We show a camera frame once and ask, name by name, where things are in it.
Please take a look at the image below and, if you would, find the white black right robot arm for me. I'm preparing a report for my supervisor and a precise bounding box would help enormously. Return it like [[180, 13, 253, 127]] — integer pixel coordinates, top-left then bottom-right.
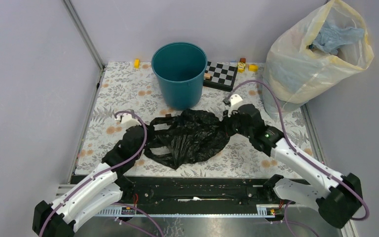
[[223, 102, 363, 229]]

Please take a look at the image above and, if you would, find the floral patterned table mat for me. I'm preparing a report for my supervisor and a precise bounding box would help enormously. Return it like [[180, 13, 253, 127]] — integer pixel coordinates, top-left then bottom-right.
[[73, 62, 316, 178]]

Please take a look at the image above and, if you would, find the grey slotted cable duct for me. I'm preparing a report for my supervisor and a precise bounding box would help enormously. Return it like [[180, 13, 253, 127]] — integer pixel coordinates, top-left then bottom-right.
[[95, 205, 275, 218]]

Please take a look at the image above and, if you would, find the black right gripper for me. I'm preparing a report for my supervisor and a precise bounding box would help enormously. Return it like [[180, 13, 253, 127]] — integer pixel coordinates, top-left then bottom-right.
[[219, 107, 253, 139]]

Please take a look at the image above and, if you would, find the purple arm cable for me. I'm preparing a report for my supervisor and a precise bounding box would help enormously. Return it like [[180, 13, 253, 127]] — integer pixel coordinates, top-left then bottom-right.
[[224, 79, 371, 237], [38, 110, 164, 237]]

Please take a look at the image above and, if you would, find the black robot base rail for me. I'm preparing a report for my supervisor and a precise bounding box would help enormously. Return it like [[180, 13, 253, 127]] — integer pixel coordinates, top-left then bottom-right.
[[120, 176, 282, 209]]

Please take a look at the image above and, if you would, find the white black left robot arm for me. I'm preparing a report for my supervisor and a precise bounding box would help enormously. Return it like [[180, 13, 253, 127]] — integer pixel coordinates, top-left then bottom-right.
[[32, 125, 148, 237]]

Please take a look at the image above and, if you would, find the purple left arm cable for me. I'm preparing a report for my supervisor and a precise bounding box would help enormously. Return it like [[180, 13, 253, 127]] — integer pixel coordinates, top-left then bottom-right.
[[38, 110, 164, 237]]

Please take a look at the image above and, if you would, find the large translucent plastic bag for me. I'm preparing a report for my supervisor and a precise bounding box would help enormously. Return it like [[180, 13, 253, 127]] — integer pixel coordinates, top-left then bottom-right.
[[262, 0, 374, 119]]

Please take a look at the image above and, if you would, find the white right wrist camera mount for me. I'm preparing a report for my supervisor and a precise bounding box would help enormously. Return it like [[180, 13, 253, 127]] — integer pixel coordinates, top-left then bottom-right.
[[223, 94, 243, 117]]

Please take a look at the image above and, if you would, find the black white checkerboard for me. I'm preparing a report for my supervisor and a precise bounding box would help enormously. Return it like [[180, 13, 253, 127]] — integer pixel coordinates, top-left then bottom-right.
[[203, 61, 238, 92]]

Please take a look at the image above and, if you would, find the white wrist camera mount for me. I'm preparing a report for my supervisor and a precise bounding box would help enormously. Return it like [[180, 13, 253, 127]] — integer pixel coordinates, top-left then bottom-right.
[[223, 94, 243, 117], [114, 113, 141, 127]]

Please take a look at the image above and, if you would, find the yellow owl toy block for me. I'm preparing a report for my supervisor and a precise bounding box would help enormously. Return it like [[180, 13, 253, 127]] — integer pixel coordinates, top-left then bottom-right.
[[237, 62, 246, 73]]

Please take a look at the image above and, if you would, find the aluminium frame post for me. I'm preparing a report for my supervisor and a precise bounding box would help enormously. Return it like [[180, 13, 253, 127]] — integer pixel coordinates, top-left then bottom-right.
[[62, 0, 105, 71]]

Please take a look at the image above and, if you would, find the blue crumpled plastic sheet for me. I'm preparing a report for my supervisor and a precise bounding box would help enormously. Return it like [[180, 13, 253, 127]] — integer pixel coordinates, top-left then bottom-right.
[[307, 22, 364, 55]]

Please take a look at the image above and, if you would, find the yellow block far left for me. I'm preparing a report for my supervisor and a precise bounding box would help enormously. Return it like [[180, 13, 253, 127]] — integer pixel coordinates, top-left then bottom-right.
[[134, 59, 140, 69]]

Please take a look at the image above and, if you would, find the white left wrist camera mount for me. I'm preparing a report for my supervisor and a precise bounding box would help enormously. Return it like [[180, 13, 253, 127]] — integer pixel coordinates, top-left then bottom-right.
[[114, 113, 141, 127]]

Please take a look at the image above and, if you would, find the teal plastic trash bin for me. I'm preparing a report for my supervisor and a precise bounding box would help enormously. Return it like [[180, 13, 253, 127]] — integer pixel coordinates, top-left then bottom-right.
[[152, 42, 207, 111]]

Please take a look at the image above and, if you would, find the yellow block near bag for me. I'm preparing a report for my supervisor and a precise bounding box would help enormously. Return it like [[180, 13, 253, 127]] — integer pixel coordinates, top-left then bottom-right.
[[248, 64, 259, 72]]

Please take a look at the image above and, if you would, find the black trash bag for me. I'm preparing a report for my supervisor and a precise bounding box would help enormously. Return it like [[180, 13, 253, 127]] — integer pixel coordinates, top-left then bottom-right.
[[144, 109, 236, 169]]

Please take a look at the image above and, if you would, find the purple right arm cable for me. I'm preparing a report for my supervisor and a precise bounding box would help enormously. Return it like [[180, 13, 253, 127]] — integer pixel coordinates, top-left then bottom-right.
[[224, 79, 371, 237]]

